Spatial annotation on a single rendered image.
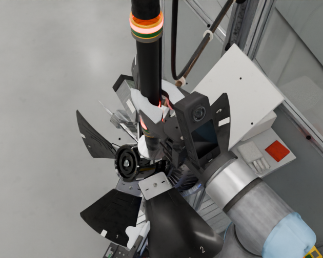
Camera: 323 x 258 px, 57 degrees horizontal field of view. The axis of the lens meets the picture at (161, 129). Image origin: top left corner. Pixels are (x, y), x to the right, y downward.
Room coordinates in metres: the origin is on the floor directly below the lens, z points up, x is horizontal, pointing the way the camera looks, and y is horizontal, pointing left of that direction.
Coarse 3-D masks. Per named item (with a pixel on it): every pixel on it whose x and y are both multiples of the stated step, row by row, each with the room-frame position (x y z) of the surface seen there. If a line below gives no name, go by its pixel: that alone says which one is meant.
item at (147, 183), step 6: (156, 174) 0.36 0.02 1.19; (162, 174) 0.36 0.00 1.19; (144, 180) 0.34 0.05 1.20; (150, 180) 0.34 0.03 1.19; (156, 180) 0.34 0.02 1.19; (162, 180) 0.34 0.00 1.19; (144, 186) 0.32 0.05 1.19; (150, 186) 0.32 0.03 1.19; (162, 186) 0.32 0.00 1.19; (168, 186) 0.32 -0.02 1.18; (144, 192) 0.30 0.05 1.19; (150, 192) 0.30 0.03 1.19; (156, 192) 0.30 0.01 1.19; (150, 198) 0.28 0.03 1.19
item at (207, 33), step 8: (176, 0) 0.40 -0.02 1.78; (176, 8) 0.40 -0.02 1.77; (224, 8) 0.68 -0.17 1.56; (176, 16) 0.40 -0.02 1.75; (176, 24) 0.40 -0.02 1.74; (216, 24) 0.63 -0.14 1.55; (176, 32) 0.40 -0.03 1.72; (208, 32) 0.59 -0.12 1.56; (200, 48) 0.54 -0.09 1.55; (192, 56) 0.51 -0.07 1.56; (184, 72) 0.45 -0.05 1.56; (176, 80) 0.45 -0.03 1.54; (184, 80) 0.44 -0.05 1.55
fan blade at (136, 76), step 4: (136, 56) 0.70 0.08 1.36; (136, 60) 0.69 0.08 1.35; (132, 64) 0.74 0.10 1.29; (136, 64) 0.68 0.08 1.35; (132, 68) 0.73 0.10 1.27; (136, 68) 0.66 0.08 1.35; (132, 72) 0.73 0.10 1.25; (136, 72) 0.65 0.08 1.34; (136, 76) 0.63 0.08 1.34; (136, 80) 0.62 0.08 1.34; (136, 84) 0.61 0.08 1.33; (136, 88) 0.60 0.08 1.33; (136, 112) 0.53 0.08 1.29; (136, 116) 0.52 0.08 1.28; (136, 120) 0.51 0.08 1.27; (140, 120) 0.55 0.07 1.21
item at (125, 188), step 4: (120, 180) 0.36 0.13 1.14; (120, 184) 0.35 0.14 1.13; (128, 184) 0.35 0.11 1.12; (132, 184) 0.35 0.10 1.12; (136, 184) 0.35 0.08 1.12; (116, 188) 0.34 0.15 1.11; (120, 188) 0.34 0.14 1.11; (124, 188) 0.34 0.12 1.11; (128, 188) 0.34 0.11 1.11; (136, 188) 0.35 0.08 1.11; (128, 192) 0.34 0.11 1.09; (132, 192) 0.34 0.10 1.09; (136, 192) 0.34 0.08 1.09; (140, 192) 0.34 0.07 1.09
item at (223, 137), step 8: (224, 96) 0.50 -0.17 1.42; (216, 104) 0.48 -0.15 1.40; (224, 104) 0.46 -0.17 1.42; (224, 112) 0.44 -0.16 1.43; (216, 120) 0.42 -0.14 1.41; (216, 128) 0.39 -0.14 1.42; (224, 128) 0.38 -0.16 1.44; (224, 136) 0.36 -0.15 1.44; (224, 144) 0.34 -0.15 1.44; (224, 152) 0.32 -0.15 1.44
